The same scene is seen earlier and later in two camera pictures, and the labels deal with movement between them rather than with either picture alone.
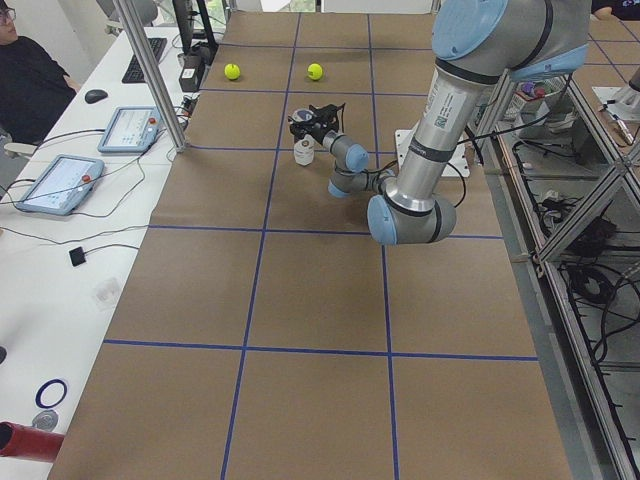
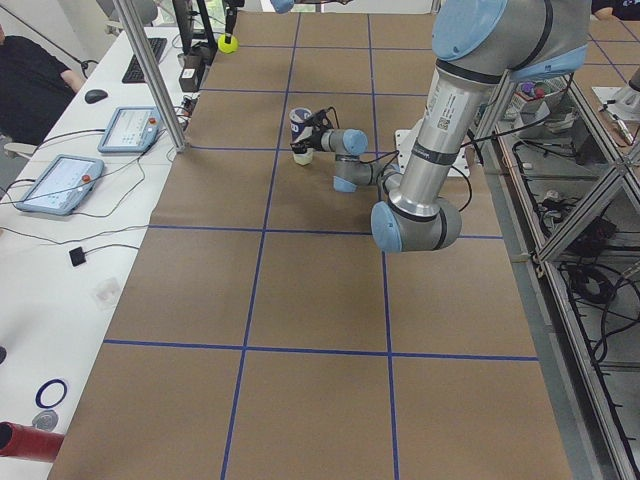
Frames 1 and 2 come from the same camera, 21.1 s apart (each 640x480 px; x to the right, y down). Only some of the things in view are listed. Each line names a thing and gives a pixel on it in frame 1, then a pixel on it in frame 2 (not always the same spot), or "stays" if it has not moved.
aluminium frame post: [154, 74] stays
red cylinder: [29, 442] stays
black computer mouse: [95, 96] stays
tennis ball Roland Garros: [315, 71] to [303, 159]
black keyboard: [133, 73] stays
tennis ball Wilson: [232, 71] to [227, 48]
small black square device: [77, 256] stays
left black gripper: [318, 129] to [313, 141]
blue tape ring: [45, 385] stays
